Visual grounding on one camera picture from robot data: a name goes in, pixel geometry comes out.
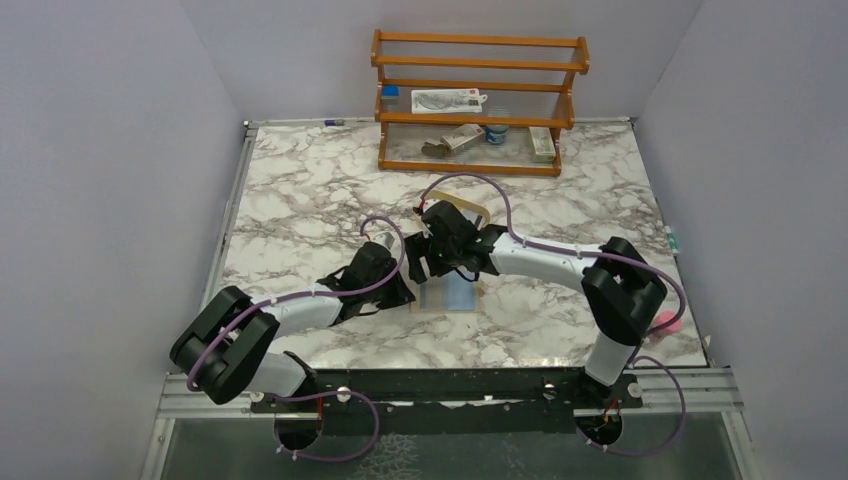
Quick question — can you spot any green white small box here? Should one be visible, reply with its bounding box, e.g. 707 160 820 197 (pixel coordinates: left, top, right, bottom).
528 127 558 163

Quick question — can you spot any beige oval tray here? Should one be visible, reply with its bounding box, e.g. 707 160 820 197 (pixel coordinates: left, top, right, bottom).
424 189 492 229

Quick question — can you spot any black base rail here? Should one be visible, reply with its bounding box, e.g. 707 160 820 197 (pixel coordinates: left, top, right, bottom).
250 367 643 436

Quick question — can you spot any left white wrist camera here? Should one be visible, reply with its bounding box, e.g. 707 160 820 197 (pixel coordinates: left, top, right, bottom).
370 232 395 251

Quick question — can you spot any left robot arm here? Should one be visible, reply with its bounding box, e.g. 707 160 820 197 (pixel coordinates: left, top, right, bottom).
169 241 415 411

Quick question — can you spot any orange wooden shelf rack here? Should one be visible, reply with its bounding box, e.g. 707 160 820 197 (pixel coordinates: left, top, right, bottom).
370 30 591 177

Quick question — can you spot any pink cup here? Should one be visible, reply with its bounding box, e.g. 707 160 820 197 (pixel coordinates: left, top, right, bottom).
648 310 682 342

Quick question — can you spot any packaged protractor set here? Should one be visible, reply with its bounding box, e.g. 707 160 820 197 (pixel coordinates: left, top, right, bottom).
410 88 488 114

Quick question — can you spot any beige leather card holder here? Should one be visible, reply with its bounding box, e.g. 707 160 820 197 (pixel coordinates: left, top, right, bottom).
410 272 482 314

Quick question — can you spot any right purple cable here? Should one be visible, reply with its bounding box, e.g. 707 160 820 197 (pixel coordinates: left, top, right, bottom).
417 173 690 460

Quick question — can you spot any white staples box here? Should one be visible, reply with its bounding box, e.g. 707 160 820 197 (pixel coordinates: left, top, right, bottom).
441 124 485 152

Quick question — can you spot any light blue card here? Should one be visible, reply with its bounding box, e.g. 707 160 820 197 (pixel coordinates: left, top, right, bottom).
445 272 477 312

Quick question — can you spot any blue grey eraser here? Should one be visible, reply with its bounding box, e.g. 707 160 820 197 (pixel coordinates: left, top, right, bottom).
379 84 400 110

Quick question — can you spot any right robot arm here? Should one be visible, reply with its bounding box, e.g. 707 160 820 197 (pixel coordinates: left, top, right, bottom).
404 200 668 407

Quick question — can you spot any blue lidded small jar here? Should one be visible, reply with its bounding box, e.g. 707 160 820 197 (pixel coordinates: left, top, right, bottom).
484 124 509 145

